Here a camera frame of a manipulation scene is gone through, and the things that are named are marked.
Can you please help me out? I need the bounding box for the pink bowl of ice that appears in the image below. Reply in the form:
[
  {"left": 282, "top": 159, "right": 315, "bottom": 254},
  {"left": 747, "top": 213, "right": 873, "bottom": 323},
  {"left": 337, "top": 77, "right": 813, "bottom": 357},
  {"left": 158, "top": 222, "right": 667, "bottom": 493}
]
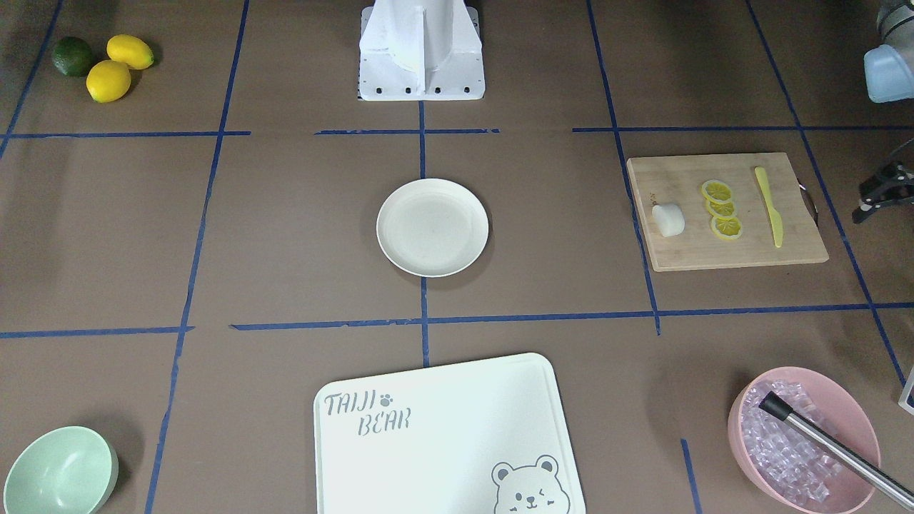
[{"left": 728, "top": 367, "right": 880, "bottom": 513}]

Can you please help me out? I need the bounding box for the yellow lemon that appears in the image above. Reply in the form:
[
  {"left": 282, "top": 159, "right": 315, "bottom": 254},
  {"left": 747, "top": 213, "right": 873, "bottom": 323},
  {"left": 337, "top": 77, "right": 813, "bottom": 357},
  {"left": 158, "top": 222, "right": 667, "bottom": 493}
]
[
  {"left": 86, "top": 61, "right": 133, "bottom": 104},
  {"left": 106, "top": 34, "right": 156, "bottom": 69}
]

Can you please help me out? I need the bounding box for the dark green avocado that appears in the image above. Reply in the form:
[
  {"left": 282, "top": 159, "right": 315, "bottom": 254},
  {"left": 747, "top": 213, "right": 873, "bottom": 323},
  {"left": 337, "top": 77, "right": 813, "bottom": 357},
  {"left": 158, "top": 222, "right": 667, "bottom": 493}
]
[{"left": 52, "top": 36, "right": 96, "bottom": 77}]

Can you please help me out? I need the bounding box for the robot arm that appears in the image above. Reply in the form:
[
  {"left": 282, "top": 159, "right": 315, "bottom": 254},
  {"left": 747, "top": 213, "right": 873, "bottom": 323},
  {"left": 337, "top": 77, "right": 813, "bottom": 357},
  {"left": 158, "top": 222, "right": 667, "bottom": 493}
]
[{"left": 852, "top": 1, "right": 913, "bottom": 224}]

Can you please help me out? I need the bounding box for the lemon slice middle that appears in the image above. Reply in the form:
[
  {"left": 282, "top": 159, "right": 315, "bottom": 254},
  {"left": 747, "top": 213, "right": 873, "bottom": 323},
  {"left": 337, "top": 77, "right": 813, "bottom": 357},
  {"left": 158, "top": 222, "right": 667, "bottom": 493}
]
[{"left": 705, "top": 199, "right": 738, "bottom": 219}]

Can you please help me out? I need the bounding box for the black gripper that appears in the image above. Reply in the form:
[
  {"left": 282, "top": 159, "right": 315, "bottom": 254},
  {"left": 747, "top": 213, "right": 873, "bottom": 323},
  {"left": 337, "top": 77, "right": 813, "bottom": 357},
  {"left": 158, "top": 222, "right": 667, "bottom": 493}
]
[{"left": 852, "top": 139, "right": 913, "bottom": 224}]

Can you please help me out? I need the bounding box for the mint green bowl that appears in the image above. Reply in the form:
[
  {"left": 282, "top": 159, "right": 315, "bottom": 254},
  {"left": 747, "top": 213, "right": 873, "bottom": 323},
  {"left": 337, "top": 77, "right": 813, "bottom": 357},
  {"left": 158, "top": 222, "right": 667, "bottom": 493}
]
[{"left": 3, "top": 425, "right": 119, "bottom": 513}]

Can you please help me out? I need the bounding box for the yellow plastic knife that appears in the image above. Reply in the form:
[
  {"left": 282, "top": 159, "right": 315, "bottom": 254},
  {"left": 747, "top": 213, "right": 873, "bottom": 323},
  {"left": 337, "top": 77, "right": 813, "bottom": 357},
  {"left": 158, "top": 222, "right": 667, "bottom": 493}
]
[{"left": 753, "top": 166, "right": 784, "bottom": 248}]

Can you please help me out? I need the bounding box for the metal black-tipped stirrer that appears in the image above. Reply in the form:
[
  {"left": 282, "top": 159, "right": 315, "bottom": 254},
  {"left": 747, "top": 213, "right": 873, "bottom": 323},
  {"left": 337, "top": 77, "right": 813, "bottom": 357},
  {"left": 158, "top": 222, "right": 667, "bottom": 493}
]
[{"left": 758, "top": 391, "right": 913, "bottom": 512}]

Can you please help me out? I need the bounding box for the metal cutting board handle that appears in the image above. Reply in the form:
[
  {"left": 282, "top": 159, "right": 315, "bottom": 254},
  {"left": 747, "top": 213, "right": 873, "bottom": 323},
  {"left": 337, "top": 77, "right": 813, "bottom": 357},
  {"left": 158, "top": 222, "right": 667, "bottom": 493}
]
[{"left": 798, "top": 183, "right": 820, "bottom": 226}]

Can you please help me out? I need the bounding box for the bamboo cutting board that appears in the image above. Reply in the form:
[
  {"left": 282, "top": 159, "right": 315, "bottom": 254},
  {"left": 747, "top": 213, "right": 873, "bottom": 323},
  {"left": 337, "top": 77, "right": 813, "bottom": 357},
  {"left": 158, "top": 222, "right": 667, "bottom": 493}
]
[{"left": 627, "top": 152, "right": 828, "bottom": 272}]

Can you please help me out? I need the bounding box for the lemon slice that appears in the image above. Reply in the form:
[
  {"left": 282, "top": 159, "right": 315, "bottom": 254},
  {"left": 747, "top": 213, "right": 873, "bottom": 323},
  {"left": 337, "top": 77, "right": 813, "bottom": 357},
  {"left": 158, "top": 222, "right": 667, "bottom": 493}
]
[
  {"left": 700, "top": 179, "right": 733, "bottom": 204},
  {"left": 710, "top": 217, "right": 743, "bottom": 241},
  {"left": 705, "top": 199, "right": 738, "bottom": 219}
]

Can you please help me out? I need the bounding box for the cream round plate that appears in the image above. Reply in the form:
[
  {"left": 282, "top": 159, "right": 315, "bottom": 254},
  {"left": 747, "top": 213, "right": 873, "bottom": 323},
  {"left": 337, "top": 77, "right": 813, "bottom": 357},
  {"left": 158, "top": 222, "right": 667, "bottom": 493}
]
[{"left": 376, "top": 178, "right": 490, "bottom": 278}]

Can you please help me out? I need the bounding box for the cream bear serving tray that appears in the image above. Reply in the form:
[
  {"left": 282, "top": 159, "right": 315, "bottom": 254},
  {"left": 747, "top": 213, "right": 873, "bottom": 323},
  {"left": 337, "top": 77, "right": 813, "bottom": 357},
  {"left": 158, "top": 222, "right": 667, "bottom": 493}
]
[{"left": 313, "top": 353, "right": 586, "bottom": 513}]

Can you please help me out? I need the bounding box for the white bun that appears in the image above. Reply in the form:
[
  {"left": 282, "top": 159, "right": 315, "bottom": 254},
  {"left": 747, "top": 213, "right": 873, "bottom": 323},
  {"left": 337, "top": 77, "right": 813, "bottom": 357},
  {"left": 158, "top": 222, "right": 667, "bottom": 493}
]
[{"left": 651, "top": 203, "right": 686, "bottom": 238}]

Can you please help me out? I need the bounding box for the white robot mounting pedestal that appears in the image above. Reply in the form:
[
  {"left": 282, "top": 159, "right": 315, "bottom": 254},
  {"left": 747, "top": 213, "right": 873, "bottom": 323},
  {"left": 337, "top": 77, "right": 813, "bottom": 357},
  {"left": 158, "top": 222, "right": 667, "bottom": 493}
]
[{"left": 357, "top": 1, "right": 486, "bottom": 101}]

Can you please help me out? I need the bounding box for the lemon slice far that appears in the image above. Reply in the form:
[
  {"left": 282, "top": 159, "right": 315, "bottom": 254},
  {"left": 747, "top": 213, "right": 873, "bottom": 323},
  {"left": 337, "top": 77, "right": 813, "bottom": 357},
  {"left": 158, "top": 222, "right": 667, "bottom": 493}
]
[{"left": 700, "top": 179, "right": 733, "bottom": 204}]

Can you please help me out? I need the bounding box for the lemon slice near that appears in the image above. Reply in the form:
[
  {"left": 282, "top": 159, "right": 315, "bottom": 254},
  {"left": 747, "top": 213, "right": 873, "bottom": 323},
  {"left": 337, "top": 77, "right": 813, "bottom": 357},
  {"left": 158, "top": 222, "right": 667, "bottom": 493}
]
[{"left": 710, "top": 217, "right": 743, "bottom": 241}]

